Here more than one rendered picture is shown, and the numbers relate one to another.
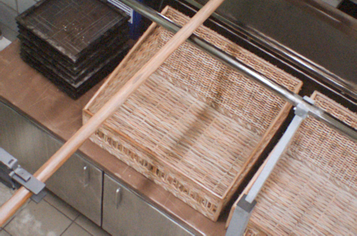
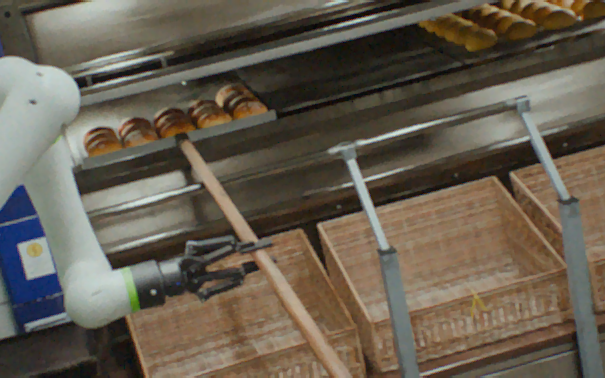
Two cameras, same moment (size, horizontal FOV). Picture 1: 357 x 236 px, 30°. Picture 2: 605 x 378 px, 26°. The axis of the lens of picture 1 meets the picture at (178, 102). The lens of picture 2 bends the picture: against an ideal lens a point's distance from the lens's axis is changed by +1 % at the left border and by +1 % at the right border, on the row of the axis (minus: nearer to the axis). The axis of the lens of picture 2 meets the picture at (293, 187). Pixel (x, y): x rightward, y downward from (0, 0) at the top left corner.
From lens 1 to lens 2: 2.22 m
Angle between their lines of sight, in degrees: 44
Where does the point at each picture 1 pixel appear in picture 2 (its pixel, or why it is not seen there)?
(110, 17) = (73, 330)
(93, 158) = not seen: outside the picture
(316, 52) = (290, 183)
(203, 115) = (243, 354)
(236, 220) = (392, 280)
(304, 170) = (376, 311)
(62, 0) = (4, 357)
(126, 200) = not seen: outside the picture
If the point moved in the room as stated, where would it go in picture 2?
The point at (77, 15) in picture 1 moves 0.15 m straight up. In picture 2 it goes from (39, 350) to (24, 298)
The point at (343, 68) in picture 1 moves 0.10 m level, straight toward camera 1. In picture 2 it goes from (322, 175) to (336, 183)
